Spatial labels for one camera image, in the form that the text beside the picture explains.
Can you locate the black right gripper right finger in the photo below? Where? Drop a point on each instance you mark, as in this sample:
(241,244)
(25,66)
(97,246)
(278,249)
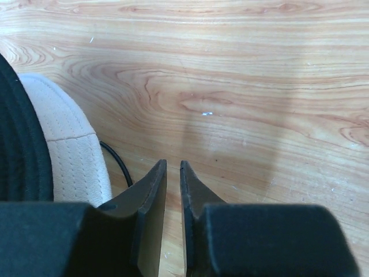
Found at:
(222,239)

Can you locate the black wire hat stand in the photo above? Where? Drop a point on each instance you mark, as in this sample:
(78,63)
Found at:
(119,161)

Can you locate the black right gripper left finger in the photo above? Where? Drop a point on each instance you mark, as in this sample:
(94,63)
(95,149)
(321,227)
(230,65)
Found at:
(122,237)

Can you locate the black pink-lined hat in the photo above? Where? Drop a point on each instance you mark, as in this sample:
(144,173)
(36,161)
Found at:
(26,171)

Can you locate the beige bucket hat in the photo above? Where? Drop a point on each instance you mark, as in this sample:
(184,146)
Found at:
(79,170)

